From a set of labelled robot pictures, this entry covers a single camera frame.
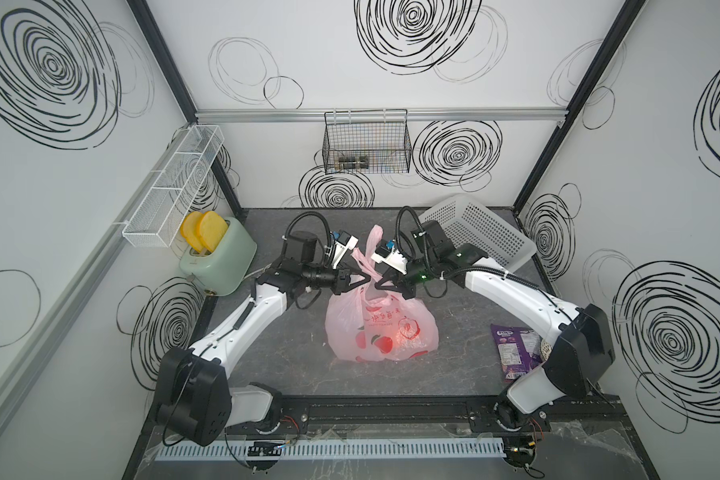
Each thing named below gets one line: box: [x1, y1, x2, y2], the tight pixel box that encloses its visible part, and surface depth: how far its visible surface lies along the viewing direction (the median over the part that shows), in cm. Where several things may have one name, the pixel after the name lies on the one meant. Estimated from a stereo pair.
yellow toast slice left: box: [180, 211, 204, 253], surface depth 89 cm
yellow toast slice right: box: [196, 210, 228, 253], surface depth 91 cm
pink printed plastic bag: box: [325, 226, 439, 363], surface depth 79 cm
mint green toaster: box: [179, 217, 257, 296], surface depth 90 cm
